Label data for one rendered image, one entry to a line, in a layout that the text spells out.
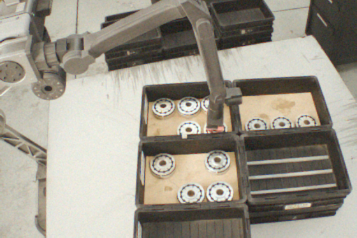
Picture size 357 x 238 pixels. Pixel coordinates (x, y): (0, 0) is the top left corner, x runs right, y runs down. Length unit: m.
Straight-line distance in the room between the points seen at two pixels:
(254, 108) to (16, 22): 1.07
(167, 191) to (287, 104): 0.68
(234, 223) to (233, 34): 1.53
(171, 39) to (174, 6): 1.76
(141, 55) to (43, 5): 1.33
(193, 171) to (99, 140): 0.54
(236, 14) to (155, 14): 1.81
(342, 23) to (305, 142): 1.37
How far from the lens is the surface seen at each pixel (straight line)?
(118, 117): 1.89
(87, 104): 1.99
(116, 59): 2.54
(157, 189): 1.48
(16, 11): 1.26
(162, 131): 1.63
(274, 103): 1.73
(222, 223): 1.40
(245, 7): 2.85
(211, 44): 1.15
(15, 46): 1.14
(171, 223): 1.41
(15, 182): 2.77
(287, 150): 1.58
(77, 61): 1.09
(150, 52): 2.53
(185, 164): 1.52
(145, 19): 1.03
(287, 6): 3.84
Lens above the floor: 2.12
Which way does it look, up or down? 49 degrees down
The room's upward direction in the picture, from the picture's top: 7 degrees counter-clockwise
